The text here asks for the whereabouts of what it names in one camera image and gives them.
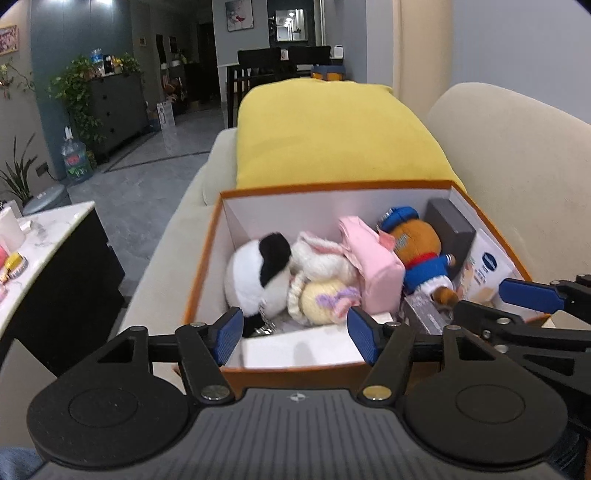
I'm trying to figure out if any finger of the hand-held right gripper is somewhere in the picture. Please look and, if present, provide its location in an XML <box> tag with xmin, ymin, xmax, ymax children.
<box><xmin>453</xmin><ymin>300</ymin><xmax>591</xmax><ymax>356</ymax></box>
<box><xmin>499</xmin><ymin>276</ymin><xmax>591</xmax><ymax>317</ymax></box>

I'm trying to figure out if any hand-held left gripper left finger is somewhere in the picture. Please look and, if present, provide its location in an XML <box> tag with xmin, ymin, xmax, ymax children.
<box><xmin>99</xmin><ymin>305</ymin><xmax>244</xmax><ymax>406</ymax></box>

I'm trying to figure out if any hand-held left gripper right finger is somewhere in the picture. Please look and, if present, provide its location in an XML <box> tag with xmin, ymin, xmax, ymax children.
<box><xmin>346</xmin><ymin>305</ymin><xmax>502</xmax><ymax>406</ymax></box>

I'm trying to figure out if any white lotion tube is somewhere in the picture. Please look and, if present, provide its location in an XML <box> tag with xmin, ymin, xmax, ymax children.
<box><xmin>455</xmin><ymin>228</ymin><xmax>515</xmax><ymax>303</ymax></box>

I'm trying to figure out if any panda plush toy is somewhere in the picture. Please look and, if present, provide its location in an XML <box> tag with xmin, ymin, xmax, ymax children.
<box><xmin>225</xmin><ymin>232</ymin><xmax>293</xmax><ymax>337</ymax></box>

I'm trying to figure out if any maroon card box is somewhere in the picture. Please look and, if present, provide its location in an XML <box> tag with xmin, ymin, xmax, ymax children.
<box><xmin>399</xmin><ymin>293</ymin><xmax>458</xmax><ymax>335</ymax></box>

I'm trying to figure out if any pink pouch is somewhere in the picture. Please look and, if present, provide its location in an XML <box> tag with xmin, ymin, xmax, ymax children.
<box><xmin>338</xmin><ymin>215</ymin><xmax>406</xmax><ymax>315</ymax></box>

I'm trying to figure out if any orange cardboard box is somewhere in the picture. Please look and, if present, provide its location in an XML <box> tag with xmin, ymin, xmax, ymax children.
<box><xmin>174</xmin><ymin>181</ymin><xmax>552</xmax><ymax>398</ymax></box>

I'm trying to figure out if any white crochet bunny doll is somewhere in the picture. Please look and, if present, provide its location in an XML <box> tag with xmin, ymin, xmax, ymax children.
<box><xmin>287</xmin><ymin>231</ymin><xmax>362</xmax><ymax>328</ymax></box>

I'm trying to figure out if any grey small box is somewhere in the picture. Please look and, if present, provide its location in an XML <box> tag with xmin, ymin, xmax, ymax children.
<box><xmin>424</xmin><ymin>198</ymin><xmax>477</xmax><ymax>273</ymax></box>

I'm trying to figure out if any bear doll with blue cap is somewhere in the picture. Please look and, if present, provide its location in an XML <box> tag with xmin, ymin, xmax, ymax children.
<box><xmin>375</xmin><ymin>206</ymin><xmax>460</xmax><ymax>308</ymax></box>

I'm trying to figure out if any beige fabric sofa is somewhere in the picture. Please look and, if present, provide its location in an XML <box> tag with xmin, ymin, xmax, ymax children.
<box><xmin>120</xmin><ymin>82</ymin><xmax>591</xmax><ymax>370</ymax></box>

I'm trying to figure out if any marble top coffee table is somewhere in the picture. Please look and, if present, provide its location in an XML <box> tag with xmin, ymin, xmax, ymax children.
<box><xmin>0</xmin><ymin>200</ymin><xmax>125</xmax><ymax>370</ymax></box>

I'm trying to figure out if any yellow pillow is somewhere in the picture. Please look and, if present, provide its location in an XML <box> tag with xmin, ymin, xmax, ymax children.
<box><xmin>235</xmin><ymin>78</ymin><xmax>467</xmax><ymax>192</ymax></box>

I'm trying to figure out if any white floor sign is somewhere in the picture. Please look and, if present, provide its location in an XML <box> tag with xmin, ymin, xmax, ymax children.
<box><xmin>156</xmin><ymin>102</ymin><xmax>176</xmax><ymax>131</ymax></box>

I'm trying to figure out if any large water jug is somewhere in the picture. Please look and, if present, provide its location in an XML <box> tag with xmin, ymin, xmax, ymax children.
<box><xmin>60</xmin><ymin>136</ymin><xmax>95</xmax><ymax>183</ymax></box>

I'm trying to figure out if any white cup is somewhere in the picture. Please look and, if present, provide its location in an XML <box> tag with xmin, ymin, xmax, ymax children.
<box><xmin>0</xmin><ymin>205</ymin><xmax>26</xmax><ymax>250</ymax></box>

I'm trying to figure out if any dark grey cabinet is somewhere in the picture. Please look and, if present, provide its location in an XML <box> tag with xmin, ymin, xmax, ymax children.
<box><xmin>88</xmin><ymin>71</ymin><xmax>148</xmax><ymax>160</ymax></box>

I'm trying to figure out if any person's left leg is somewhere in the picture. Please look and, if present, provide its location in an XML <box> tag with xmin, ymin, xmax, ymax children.
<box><xmin>0</xmin><ymin>447</ymin><xmax>44</xmax><ymax>480</ymax></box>

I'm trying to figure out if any potted leafy plant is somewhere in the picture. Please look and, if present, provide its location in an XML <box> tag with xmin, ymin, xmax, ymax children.
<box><xmin>0</xmin><ymin>134</ymin><xmax>38</xmax><ymax>206</ymax></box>

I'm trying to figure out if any orange and blue stool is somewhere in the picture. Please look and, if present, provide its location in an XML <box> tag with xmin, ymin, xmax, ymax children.
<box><xmin>311</xmin><ymin>65</ymin><xmax>346</xmax><ymax>82</ymax></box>

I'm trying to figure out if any trailing green plant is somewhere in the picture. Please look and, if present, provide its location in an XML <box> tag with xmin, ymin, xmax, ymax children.
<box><xmin>48</xmin><ymin>55</ymin><xmax>107</xmax><ymax>144</ymax></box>

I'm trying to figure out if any framed wall picture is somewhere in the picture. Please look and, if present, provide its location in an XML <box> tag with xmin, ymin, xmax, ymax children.
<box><xmin>225</xmin><ymin>0</ymin><xmax>254</xmax><ymax>31</ymax></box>

